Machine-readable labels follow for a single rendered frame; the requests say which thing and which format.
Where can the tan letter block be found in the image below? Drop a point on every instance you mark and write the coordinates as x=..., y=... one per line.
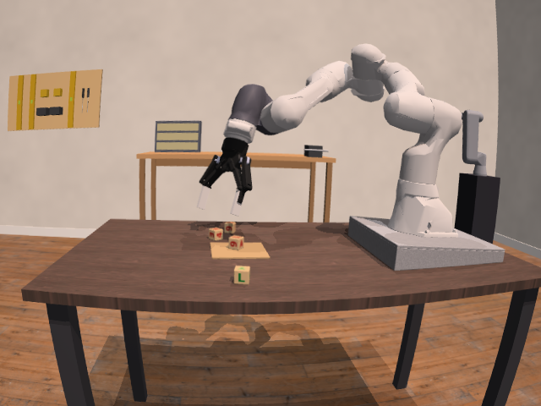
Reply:
x=229, y=227
x=215, y=234
x=241, y=275
x=235, y=243

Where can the peach flat mat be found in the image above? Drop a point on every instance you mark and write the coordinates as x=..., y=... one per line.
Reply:
x=249, y=251

